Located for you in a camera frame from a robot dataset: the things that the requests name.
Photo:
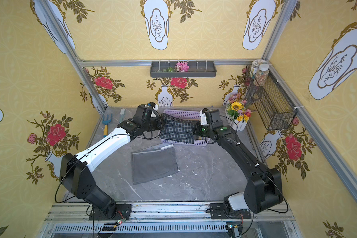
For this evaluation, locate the jar with white lid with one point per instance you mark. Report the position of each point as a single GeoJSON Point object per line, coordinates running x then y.
{"type": "Point", "coordinates": [261, 75]}

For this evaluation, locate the pink artificial flower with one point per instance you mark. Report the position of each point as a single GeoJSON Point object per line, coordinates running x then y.
{"type": "Point", "coordinates": [182, 66]}

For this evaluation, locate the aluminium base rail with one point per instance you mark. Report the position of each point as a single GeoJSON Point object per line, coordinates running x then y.
{"type": "Point", "coordinates": [170, 217]}

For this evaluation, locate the left circuit board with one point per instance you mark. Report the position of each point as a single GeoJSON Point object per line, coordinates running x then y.
{"type": "Point", "coordinates": [108, 227]}

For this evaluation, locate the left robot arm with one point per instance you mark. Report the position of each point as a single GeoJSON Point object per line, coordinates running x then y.
{"type": "Point", "coordinates": [76, 170]}

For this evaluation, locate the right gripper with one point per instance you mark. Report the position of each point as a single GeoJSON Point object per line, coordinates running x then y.
{"type": "Point", "coordinates": [197, 129]}

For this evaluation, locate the black grid pillowcase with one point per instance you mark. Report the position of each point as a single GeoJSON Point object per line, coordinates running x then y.
{"type": "Point", "coordinates": [178, 130]}

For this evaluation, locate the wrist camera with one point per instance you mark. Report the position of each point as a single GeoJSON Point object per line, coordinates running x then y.
{"type": "Point", "coordinates": [153, 106]}
{"type": "Point", "coordinates": [203, 118]}

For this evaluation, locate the right circuit board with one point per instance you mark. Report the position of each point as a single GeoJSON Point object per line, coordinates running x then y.
{"type": "Point", "coordinates": [234, 230]}

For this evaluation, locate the dark grey wall shelf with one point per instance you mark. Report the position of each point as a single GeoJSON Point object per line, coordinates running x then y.
{"type": "Point", "coordinates": [198, 68]}

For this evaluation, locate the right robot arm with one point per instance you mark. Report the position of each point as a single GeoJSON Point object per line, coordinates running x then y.
{"type": "Point", "coordinates": [264, 185]}

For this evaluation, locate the black wire mesh shelf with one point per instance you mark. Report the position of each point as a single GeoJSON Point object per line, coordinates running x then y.
{"type": "Point", "coordinates": [272, 103]}

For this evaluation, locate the circuit board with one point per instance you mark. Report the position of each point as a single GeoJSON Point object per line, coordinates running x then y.
{"type": "Point", "coordinates": [234, 230]}
{"type": "Point", "coordinates": [108, 227]}

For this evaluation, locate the purple plastic basket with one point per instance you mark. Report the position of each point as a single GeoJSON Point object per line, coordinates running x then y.
{"type": "Point", "coordinates": [186, 115]}

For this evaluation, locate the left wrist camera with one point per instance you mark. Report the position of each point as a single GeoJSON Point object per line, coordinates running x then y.
{"type": "Point", "coordinates": [153, 106]}

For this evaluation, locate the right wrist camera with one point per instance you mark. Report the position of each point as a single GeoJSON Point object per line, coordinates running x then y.
{"type": "Point", "coordinates": [203, 118]}

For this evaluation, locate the jar with patterned lid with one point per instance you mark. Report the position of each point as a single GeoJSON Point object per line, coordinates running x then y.
{"type": "Point", "coordinates": [255, 66]}

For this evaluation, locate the light grey pillowcase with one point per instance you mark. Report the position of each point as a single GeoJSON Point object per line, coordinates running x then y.
{"type": "Point", "coordinates": [154, 163]}

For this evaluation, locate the light blue small brush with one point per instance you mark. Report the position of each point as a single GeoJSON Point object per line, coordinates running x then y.
{"type": "Point", "coordinates": [122, 115]}

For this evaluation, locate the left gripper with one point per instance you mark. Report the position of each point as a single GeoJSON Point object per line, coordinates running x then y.
{"type": "Point", "coordinates": [159, 123]}

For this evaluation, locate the flower pot white fence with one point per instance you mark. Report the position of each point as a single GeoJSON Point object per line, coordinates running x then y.
{"type": "Point", "coordinates": [237, 112]}

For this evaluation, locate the blue garden fork toy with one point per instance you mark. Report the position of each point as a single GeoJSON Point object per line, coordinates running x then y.
{"type": "Point", "coordinates": [106, 120]}

